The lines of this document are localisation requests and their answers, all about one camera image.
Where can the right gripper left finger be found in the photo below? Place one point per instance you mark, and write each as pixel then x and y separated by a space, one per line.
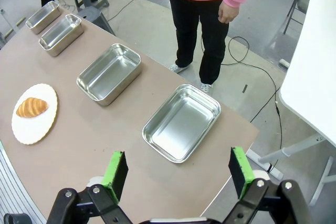
pixel 115 176

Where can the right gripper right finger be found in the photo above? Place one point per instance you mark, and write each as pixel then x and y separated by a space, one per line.
pixel 240 171

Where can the deep steel container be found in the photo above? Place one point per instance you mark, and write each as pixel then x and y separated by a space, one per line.
pixel 110 74
pixel 59 36

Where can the golden croissant bread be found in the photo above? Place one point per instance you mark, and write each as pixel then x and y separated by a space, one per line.
pixel 31 107

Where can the person's left hand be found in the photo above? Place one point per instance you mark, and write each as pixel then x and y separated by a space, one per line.
pixel 227 12

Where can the shallow steel tray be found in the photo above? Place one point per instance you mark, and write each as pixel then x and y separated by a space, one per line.
pixel 181 127
pixel 42 18

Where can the black tape strip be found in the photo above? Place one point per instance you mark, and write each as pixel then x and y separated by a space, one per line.
pixel 245 88

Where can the person's left grey sneaker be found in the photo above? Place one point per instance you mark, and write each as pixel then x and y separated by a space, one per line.
pixel 206 88

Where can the person's grey sneaker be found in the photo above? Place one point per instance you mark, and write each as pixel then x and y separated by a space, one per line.
pixel 177 68
pixel 206 88

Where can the white scalloped round plate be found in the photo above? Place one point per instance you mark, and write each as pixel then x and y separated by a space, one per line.
pixel 31 129

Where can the ribbed aluminium profile base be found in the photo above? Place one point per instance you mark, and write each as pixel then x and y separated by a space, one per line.
pixel 13 182

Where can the small white power strip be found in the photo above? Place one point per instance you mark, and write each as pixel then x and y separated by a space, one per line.
pixel 284 63

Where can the person's right grey sneaker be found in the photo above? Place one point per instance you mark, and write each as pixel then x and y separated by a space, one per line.
pixel 177 68

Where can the white table with grey legs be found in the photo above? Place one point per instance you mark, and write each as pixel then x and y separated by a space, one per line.
pixel 309 64

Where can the person's black trousers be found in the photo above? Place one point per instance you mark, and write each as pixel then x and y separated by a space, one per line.
pixel 189 24

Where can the dark grey plastic stool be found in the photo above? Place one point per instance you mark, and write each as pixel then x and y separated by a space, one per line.
pixel 94 15

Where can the black folding chair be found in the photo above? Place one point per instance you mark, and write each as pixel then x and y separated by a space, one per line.
pixel 304 1

